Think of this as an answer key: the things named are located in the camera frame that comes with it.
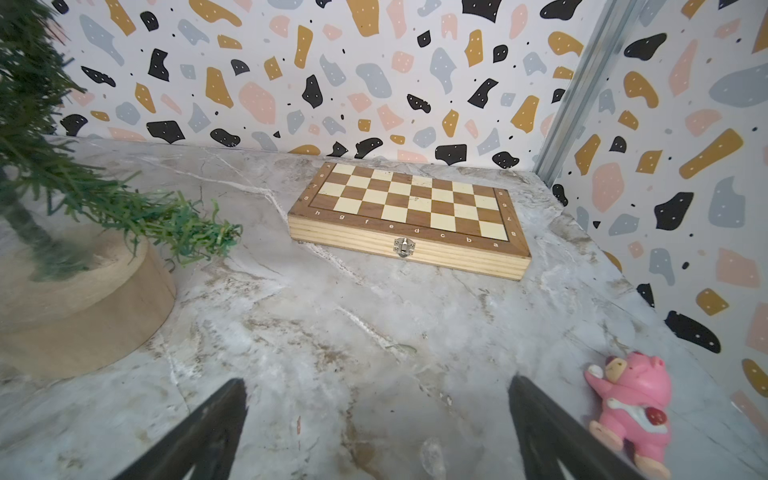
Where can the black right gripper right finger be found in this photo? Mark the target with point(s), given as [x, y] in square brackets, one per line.
[552, 442]

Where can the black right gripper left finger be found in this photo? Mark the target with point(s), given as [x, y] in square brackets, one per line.
[203, 445]

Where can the green right christmas tree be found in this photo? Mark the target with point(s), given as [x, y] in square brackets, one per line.
[88, 280]

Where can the pink pig toy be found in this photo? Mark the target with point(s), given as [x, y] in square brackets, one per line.
[635, 392]

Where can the wooden chess board box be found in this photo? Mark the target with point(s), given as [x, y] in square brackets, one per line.
[444, 223]

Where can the metal right corner post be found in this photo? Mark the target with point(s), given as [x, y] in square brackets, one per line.
[613, 24]

